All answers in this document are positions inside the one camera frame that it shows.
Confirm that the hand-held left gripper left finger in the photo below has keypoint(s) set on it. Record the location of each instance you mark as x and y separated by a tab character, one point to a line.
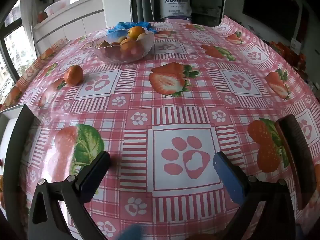
97	171

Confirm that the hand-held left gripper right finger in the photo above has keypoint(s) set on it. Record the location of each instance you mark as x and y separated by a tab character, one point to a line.
227	177

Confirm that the grey tray with white inside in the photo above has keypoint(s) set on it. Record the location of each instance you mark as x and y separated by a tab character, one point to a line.
17	142

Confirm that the large orange mandarin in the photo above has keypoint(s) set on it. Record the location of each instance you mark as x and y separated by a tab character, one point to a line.
73	75

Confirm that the clear glass bowl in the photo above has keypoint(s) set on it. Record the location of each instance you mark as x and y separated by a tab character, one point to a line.
112	56

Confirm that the person's left hand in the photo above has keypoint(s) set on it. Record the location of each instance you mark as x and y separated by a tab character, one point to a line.
130	233

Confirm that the pink strawberry print tablecloth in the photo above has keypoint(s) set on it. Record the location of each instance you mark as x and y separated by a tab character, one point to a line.
175	110

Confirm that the small yellow fruit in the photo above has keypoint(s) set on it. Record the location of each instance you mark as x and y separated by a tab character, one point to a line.
122	39

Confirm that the pale yellow round fruit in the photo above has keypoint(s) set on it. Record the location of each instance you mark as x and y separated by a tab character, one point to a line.
143	37

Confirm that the orange kumquat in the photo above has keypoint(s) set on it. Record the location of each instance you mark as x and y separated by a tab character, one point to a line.
136	32

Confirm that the white kitchen cabinet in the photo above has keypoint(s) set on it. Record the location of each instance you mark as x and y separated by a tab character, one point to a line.
82	25

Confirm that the white paper tag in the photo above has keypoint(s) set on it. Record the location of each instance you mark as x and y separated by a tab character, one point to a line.
296	45

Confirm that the orange bottle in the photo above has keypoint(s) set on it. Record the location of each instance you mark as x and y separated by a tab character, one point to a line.
42	17

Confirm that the white plastic basin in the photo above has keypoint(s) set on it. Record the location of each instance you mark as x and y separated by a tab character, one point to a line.
57	6

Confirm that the dark shelf unit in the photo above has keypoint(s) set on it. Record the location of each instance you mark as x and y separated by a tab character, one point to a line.
207	2

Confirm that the grey curtain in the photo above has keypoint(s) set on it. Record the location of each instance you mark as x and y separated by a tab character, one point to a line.
142	0

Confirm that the white printed bag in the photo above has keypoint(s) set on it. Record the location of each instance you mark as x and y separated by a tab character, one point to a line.
175	5

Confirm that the black window frame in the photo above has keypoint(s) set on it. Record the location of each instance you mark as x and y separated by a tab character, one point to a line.
8	57

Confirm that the black wall television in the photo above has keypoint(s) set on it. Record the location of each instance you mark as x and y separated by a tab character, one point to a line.
272	10

